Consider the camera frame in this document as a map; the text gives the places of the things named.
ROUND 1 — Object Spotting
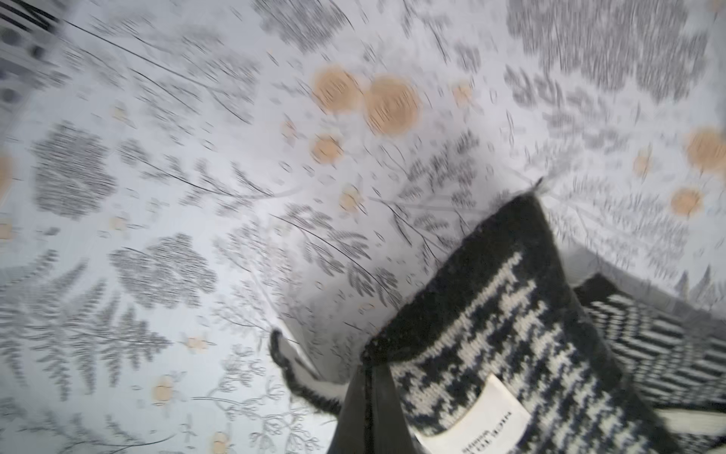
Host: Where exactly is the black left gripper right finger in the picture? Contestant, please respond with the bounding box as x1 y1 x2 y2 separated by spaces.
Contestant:
371 365 416 454

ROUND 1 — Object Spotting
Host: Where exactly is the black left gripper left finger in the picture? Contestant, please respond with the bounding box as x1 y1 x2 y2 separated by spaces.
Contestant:
327 366 368 454

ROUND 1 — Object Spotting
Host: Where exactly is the black white patterned scarf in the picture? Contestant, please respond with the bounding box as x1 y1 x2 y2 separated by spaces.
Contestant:
268 191 726 454

